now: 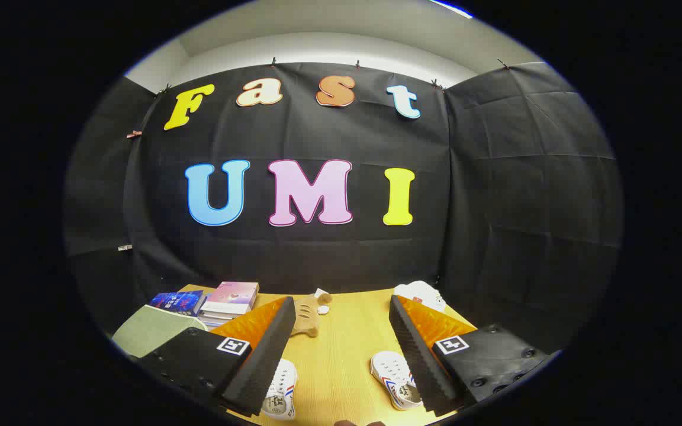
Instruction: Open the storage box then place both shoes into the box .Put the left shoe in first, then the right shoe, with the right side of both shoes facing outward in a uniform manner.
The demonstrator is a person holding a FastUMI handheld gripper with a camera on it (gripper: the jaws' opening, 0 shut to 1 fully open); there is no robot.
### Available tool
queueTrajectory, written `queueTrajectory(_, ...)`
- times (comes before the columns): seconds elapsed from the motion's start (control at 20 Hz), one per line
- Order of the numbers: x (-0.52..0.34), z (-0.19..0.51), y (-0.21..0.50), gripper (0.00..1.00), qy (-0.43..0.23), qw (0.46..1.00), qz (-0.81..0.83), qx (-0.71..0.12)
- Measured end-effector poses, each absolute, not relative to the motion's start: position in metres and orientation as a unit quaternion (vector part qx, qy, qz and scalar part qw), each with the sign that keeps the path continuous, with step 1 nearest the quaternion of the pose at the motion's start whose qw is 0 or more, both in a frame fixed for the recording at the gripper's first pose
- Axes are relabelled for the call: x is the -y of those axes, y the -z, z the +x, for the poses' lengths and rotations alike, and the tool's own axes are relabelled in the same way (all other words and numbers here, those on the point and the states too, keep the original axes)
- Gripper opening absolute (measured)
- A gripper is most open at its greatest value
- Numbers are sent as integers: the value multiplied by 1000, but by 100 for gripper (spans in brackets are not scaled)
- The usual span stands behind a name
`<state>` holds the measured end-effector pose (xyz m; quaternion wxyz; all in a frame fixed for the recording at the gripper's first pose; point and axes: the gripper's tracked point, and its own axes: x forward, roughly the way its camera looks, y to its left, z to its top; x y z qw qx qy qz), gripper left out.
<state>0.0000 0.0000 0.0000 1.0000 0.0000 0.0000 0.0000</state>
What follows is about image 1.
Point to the pink clip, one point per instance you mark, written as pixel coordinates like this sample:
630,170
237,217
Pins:
134,134

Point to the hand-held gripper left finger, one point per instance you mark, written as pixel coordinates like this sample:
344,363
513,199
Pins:
267,355

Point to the white striped canvas shoe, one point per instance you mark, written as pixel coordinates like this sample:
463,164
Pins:
391,373
282,390

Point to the dark blue book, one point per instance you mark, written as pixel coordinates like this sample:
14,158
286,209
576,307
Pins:
178,302

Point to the brown plush toy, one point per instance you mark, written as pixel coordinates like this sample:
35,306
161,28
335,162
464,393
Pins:
306,316

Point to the green fabric storage box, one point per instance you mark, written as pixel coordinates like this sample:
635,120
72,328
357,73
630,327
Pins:
151,331

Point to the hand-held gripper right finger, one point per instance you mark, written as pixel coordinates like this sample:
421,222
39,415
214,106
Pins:
418,361

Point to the black backdrop cloth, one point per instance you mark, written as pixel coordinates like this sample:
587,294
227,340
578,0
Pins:
495,207

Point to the white plush toy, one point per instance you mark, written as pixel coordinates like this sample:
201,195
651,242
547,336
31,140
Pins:
421,293

